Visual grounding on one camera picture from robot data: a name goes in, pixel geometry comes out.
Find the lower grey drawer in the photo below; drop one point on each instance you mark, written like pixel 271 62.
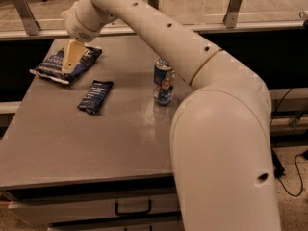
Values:
pixel 169 225

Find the upper grey drawer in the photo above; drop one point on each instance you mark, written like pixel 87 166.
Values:
pixel 43 212

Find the grey drawer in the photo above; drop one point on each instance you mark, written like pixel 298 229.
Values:
pixel 169 225
pixel 43 212

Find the right metal railing bracket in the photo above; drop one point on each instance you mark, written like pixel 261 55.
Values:
pixel 231 17

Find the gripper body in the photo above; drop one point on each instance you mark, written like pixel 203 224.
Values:
pixel 76 28

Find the small dark blue snack bag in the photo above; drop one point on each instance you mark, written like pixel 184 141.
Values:
pixel 95 97

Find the blue energy drink can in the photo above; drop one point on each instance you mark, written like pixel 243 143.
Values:
pixel 164 77

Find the large blue chip bag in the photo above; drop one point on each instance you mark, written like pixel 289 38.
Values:
pixel 52 67

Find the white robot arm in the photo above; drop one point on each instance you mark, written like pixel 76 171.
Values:
pixel 219 136

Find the black metal stand leg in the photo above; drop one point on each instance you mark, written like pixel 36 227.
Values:
pixel 279 170

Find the black drawer handle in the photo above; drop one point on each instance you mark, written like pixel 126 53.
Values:
pixel 133 207

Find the left metal railing bracket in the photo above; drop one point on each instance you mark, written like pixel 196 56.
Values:
pixel 30 25

